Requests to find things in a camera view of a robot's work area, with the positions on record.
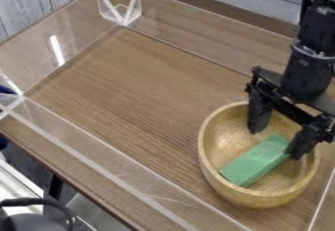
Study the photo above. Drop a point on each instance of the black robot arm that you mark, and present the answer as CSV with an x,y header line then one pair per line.
x,y
316,31

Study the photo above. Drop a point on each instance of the brown wooden bowl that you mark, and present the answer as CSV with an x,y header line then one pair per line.
x,y
224,139

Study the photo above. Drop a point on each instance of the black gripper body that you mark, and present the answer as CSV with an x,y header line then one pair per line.
x,y
296,91

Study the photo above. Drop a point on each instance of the green rectangular block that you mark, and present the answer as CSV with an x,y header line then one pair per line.
x,y
245,169

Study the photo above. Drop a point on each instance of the clear acrylic corner bracket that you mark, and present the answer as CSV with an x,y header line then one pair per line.
x,y
120,14

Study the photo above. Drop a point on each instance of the blue object at left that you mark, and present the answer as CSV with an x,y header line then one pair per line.
x,y
6,90

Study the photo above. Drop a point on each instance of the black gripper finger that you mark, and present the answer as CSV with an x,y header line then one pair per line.
x,y
258,112
304,141

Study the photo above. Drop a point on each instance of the clear acrylic barrier wall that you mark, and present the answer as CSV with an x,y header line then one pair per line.
x,y
112,98

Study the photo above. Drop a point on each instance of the black table leg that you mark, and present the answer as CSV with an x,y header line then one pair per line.
x,y
54,187

